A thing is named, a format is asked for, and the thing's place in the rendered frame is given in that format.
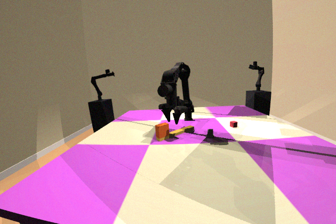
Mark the small red cube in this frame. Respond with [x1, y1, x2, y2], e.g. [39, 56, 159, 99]
[230, 121, 238, 128]

